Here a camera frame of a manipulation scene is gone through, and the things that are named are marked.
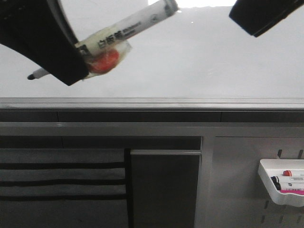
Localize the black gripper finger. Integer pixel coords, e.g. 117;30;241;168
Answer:
0;0;89;86
229;0;304;38

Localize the black whiteboard marker with tape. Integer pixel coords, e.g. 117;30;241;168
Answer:
28;0;178;80

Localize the grey fabric organiser with stripes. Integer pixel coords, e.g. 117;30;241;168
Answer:
0;149;133;228

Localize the red capped marker in tray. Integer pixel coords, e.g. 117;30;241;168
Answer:
283;170;304;177

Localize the black capped marker in tray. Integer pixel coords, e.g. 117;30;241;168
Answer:
270;175;304;184

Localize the white plastic marker tray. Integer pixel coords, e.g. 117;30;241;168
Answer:
257;159;304;208

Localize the dark grey panel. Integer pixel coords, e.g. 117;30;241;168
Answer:
131;150;201;228

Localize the white whiteboard with aluminium frame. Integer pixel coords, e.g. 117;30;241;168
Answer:
0;0;304;110

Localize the white pegboard cabinet frame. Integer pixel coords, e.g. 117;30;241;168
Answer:
0;122;304;228

